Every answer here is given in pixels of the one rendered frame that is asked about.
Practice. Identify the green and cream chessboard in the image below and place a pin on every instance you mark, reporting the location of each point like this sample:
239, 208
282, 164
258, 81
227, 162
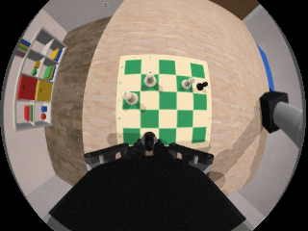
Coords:
172, 113

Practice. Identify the black chess king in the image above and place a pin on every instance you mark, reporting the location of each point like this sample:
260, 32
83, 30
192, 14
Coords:
149, 142

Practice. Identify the black pawn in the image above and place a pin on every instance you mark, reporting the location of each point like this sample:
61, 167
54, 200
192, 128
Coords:
200, 86

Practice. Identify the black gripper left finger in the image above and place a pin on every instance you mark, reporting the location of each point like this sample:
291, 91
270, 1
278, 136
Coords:
105, 155

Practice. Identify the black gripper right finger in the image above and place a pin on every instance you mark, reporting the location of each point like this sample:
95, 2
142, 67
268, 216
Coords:
192, 157

